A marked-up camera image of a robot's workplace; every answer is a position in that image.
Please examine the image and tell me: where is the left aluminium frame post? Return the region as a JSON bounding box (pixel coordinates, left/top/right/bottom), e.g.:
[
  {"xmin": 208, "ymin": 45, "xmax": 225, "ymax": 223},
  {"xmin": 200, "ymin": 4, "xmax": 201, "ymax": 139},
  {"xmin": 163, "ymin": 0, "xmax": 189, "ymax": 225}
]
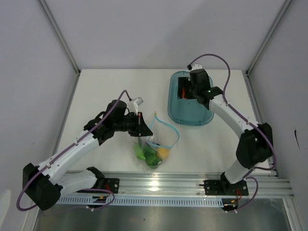
[{"xmin": 37, "ymin": 0, "xmax": 81, "ymax": 75}]

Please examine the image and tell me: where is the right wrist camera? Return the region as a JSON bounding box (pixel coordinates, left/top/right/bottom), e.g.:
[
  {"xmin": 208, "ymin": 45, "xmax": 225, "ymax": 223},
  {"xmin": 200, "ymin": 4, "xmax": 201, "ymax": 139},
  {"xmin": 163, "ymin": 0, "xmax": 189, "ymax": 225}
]
[{"xmin": 187, "ymin": 64, "xmax": 203, "ymax": 71}]

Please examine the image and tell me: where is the green cucumber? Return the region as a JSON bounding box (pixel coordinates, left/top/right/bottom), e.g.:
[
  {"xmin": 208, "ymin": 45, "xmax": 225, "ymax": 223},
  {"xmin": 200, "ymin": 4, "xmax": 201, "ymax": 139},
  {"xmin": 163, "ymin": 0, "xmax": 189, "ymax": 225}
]
[{"xmin": 133, "ymin": 144, "xmax": 156, "ymax": 160}]

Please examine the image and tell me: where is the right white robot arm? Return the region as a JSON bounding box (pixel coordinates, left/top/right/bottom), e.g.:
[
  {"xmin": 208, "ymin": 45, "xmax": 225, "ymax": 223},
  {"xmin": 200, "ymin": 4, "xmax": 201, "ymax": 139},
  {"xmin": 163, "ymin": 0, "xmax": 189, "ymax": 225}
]
[{"xmin": 178, "ymin": 64, "xmax": 275, "ymax": 195}]

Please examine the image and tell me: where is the white slotted cable duct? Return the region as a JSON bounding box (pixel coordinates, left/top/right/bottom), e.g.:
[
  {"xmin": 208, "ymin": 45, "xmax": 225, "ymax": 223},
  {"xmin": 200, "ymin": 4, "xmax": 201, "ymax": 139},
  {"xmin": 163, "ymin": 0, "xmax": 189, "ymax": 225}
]
[{"xmin": 57, "ymin": 195, "xmax": 223, "ymax": 208}]

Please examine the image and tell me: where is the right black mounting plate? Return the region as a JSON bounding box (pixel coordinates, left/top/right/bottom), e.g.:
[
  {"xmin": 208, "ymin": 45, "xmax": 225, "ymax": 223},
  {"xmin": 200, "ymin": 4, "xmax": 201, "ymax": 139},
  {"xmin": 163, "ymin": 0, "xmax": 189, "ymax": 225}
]
[{"xmin": 200, "ymin": 180, "xmax": 249, "ymax": 196}]

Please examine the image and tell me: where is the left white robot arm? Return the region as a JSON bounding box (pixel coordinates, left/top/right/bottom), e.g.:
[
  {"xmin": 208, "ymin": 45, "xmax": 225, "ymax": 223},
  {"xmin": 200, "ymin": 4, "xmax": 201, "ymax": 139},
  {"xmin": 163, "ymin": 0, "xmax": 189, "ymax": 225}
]
[{"xmin": 22, "ymin": 97, "xmax": 153, "ymax": 211}]

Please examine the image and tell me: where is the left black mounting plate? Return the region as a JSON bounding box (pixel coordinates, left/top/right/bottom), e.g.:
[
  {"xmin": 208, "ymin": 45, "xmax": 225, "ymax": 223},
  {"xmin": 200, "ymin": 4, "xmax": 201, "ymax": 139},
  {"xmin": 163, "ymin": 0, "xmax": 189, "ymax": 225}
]
[{"xmin": 103, "ymin": 178, "xmax": 120, "ymax": 194}]

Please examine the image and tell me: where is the black mounting plate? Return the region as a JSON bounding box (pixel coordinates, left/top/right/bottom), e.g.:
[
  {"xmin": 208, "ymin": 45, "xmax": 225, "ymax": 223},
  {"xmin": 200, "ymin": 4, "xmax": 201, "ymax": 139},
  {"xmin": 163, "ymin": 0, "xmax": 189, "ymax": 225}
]
[
  {"xmin": 103, "ymin": 178, "xmax": 120, "ymax": 194},
  {"xmin": 200, "ymin": 180, "xmax": 249, "ymax": 196}
]

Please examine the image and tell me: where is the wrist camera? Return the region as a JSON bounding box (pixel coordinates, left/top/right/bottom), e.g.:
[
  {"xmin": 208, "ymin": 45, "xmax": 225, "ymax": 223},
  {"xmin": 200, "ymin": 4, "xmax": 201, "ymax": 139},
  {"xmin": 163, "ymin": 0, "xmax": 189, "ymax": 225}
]
[
  {"xmin": 187, "ymin": 64, "xmax": 203, "ymax": 71},
  {"xmin": 127, "ymin": 97, "xmax": 143, "ymax": 114}
]

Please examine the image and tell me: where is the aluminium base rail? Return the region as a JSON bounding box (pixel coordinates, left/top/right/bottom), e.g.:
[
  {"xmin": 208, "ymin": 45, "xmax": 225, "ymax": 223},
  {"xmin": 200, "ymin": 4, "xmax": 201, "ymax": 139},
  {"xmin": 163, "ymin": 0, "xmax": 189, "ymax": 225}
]
[{"xmin": 60, "ymin": 169, "xmax": 295, "ymax": 199}]

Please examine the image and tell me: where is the yellow lemon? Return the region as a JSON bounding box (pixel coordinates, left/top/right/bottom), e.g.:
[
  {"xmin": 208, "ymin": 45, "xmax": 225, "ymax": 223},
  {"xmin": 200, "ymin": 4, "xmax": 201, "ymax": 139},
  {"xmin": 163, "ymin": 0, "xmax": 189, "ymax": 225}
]
[{"xmin": 157, "ymin": 147, "xmax": 171, "ymax": 160}]

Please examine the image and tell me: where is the clear zip top bag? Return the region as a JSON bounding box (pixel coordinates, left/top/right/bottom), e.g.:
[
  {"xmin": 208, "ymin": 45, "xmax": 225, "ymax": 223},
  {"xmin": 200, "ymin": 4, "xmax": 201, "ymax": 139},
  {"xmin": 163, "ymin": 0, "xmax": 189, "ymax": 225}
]
[{"xmin": 132, "ymin": 112, "xmax": 180, "ymax": 170}]

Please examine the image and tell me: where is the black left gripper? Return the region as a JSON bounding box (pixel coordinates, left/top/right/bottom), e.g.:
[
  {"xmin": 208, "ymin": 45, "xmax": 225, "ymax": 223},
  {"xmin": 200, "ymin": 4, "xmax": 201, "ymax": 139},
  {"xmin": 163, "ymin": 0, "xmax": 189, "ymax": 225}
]
[{"xmin": 114, "ymin": 112, "xmax": 153, "ymax": 137}]

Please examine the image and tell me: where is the aluminium frame post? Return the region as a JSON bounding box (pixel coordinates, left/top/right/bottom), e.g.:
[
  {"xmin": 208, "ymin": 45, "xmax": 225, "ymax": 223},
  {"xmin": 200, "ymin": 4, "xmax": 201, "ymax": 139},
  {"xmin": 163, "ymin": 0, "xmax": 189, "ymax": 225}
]
[
  {"xmin": 245, "ymin": 0, "xmax": 295, "ymax": 75},
  {"xmin": 37, "ymin": 0, "xmax": 81, "ymax": 75}
]

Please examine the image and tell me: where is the right aluminium frame post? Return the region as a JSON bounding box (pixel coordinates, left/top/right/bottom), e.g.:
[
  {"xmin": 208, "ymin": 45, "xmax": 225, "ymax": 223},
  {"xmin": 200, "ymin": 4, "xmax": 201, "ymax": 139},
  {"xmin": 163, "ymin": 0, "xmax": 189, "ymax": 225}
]
[{"xmin": 245, "ymin": 0, "xmax": 295, "ymax": 75}]

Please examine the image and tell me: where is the teal plastic tub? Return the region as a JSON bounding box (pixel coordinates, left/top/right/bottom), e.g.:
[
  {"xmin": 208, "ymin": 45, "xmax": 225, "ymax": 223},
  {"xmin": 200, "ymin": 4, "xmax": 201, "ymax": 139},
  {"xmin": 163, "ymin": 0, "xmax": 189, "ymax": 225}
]
[{"xmin": 167, "ymin": 71, "xmax": 214, "ymax": 126}]

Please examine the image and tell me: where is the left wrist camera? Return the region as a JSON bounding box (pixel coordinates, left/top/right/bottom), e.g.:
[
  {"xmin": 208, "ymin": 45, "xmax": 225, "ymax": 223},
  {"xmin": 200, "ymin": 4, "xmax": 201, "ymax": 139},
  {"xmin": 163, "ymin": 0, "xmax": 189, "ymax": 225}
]
[{"xmin": 127, "ymin": 97, "xmax": 143, "ymax": 114}]

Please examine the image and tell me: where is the green bell pepper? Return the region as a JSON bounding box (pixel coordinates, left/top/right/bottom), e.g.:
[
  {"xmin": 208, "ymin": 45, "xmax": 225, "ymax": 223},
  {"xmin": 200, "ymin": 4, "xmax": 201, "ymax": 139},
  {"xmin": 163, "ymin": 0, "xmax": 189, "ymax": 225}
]
[{"xmin": 145, "ymin": 154, "xmax": 163, "ymax": 169}]

